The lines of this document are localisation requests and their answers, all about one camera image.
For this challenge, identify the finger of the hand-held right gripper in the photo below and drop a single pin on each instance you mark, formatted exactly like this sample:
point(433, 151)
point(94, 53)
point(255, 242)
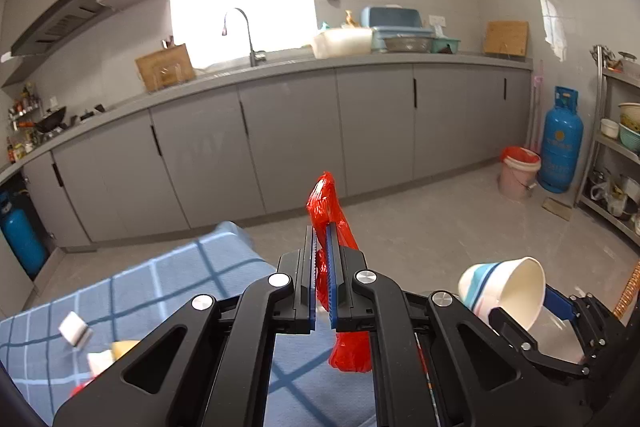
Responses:
point(515, 332)
point(557, 304)

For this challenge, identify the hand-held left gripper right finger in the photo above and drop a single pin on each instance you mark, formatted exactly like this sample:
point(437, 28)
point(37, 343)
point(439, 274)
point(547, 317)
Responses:
point(330, 297)

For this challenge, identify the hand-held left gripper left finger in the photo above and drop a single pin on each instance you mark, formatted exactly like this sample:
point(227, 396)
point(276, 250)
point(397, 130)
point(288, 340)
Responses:
point(312, 297)

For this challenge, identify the white paper cup teal stripes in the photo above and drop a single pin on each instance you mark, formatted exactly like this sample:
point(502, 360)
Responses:
point(522, 287)

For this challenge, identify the red plastic bag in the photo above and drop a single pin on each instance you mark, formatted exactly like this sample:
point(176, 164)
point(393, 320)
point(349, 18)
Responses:
point(325, 202)

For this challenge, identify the yellow fruit peel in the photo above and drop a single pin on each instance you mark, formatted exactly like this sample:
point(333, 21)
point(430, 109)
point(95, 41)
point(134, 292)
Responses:
point(122, 347)

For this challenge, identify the white paper towel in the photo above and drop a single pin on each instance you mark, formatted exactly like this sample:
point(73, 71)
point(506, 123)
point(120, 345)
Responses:
point(75, 329)

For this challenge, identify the red foam fruit net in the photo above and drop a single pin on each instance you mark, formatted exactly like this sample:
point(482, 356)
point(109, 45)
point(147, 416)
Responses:
point(80, 389)

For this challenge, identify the wicker basket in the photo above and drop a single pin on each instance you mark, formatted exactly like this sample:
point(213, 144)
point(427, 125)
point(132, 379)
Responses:
point(629, 292)

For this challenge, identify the flat cardboard piece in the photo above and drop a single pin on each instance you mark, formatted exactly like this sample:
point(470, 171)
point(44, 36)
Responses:
point(557, 209)

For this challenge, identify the pink bucket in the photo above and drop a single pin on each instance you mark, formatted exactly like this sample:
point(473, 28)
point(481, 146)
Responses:
point(517, 184)

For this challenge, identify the blue checked blanket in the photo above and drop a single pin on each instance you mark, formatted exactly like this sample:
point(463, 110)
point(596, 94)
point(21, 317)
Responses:
point(175, 277)

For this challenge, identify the red bucket liner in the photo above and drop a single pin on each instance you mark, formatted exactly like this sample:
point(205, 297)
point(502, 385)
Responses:
point(520, 154)

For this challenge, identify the large blue gas cylinder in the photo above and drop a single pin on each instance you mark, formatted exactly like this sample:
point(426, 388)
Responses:
point(562, 142)

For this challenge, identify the grey kitchen base cabinets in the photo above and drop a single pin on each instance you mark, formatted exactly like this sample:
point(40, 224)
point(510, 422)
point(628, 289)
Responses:
point(290, 132)

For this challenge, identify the green bowl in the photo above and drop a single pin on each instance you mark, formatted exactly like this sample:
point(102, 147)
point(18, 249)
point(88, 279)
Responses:
point(630, 138)

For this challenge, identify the small white bowl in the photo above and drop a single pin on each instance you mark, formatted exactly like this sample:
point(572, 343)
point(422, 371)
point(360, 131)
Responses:
point(609, 128)

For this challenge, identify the metal shelf rack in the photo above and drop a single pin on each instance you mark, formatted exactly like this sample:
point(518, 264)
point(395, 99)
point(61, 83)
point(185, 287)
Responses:
point(597, 107)

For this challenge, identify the beige bowl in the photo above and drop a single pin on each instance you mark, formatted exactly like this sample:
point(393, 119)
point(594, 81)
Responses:
point(630, 111)

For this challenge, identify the small white paper scrap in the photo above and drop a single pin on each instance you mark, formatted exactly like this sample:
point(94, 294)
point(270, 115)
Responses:
point(101, 361)

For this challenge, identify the white plastic basin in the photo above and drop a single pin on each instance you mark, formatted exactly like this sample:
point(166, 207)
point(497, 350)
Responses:
point(342, 43)

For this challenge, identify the metal colander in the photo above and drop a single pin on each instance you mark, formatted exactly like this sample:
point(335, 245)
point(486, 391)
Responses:
point(407, 44)

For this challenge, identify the curved metal faucet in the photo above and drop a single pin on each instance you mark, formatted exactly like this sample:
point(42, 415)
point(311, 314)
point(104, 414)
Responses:
point(248, 37)

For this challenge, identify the plain wooden cutting board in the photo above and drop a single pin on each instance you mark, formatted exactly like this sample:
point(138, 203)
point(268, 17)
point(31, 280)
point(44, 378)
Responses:
point(506, 38)

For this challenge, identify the wooden cutting board with rack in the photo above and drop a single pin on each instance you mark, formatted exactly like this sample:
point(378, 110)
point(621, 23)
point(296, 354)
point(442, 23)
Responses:
point(165, 67)

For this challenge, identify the teal plastic basket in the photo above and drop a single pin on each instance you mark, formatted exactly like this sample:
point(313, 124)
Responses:
point(445, 46)

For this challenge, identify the yellow soap dispenser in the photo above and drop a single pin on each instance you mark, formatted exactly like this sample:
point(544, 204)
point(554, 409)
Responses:
point(349, 20)

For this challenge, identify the blue dish drainer box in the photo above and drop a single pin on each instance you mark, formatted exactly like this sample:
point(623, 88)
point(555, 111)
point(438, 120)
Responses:
point(392, 18)

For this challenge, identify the blue gas cylinder under counter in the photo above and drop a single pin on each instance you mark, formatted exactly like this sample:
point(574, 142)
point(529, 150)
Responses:
point(22, 237)

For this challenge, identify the black wok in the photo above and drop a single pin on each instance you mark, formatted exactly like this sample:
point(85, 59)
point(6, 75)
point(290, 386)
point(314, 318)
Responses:
point(50, 122)

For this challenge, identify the row of condiment bottles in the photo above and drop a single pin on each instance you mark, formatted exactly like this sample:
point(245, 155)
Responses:
point(22, 107)

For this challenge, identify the grey range hood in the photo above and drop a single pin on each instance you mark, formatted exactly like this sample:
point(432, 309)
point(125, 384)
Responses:
point(55, 24)

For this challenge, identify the white wall socket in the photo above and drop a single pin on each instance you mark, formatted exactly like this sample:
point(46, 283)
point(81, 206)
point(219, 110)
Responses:
point(436, 20)

